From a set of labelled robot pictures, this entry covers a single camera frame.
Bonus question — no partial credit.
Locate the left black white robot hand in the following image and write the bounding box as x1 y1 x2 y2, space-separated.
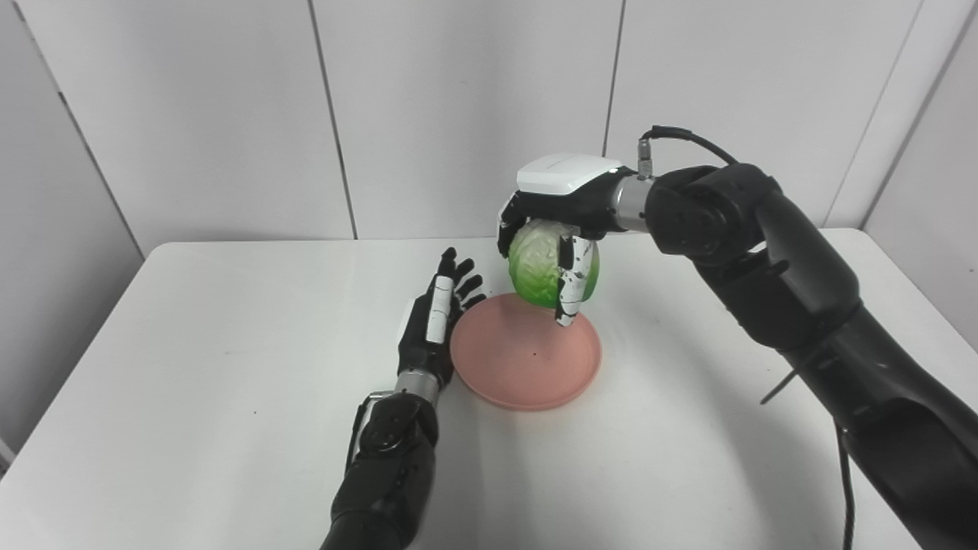
396 247 487 387

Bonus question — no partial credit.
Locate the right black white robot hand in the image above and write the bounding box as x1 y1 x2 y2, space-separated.
496 153 640 328

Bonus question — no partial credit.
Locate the green white toy cabbage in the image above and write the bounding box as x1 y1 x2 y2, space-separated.
508 219 601 310

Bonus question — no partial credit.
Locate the pink round plate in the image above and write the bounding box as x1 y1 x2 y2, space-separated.
449 293 603 412

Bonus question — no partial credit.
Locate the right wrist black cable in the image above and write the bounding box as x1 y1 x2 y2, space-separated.
638 125 856 550

